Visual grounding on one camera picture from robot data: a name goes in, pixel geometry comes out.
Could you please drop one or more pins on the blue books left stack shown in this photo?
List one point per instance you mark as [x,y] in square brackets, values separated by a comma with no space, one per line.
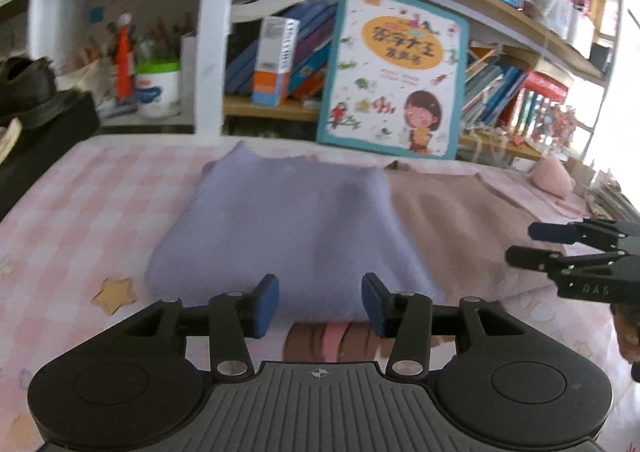
[312,15]

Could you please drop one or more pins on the purple and pink sweater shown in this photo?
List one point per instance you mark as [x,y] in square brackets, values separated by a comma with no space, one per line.
[320,227]

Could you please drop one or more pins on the person's right hand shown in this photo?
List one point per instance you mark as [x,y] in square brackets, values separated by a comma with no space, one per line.
[626,324]

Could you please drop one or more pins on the colourful flower ornament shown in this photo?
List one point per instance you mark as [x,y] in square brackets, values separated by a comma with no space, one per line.
[554,124]

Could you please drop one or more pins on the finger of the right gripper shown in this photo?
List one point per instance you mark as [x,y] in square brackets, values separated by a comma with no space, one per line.
[554,233]
[532,259]

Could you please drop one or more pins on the stack of papers and books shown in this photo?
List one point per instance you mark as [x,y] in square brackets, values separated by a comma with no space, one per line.
[608,202]

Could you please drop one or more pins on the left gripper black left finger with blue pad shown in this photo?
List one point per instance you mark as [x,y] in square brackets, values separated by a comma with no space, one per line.
[233,318]

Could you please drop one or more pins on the row of leaning books right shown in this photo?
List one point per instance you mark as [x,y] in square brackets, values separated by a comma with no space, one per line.
[496,77]

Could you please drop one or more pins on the red orange tassel ornament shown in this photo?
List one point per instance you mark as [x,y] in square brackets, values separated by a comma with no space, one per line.
[124,61]

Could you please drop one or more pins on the white tub green lid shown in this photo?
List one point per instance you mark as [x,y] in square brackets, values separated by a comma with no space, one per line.
[157,88]

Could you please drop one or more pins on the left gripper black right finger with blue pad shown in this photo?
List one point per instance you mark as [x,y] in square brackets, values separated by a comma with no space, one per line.
[405,317]

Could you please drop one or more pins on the white orange usmile box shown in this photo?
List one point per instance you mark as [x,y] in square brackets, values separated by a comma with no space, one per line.
[274,60]

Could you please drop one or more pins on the children's picture book teal border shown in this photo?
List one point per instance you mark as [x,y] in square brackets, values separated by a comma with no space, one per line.
[395,79]

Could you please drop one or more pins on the black box at left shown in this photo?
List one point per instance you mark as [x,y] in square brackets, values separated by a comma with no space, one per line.
[37,150]

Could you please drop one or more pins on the pink checkered tablecloth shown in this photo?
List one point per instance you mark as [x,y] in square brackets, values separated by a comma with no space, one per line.
[74,250]

